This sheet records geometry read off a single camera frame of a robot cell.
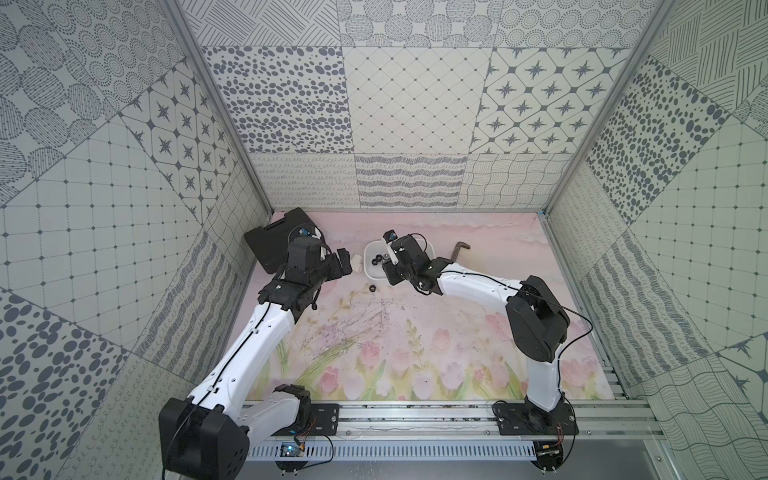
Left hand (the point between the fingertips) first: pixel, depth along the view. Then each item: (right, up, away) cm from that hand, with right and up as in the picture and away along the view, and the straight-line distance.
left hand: (332, 251), depth 79 cm
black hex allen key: (+40, -1, +29) cm, 50 cm away
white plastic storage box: (+10, -3, +26) cm, 28 cm away
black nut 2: (+10, -5, +25) cm, 28 cm away
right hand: (+16, -6, +13) cm, 21 cm away
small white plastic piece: (+4, -5, +23) cm, 23 cm away
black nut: (+9, -13, +19) cm, 25 cm away
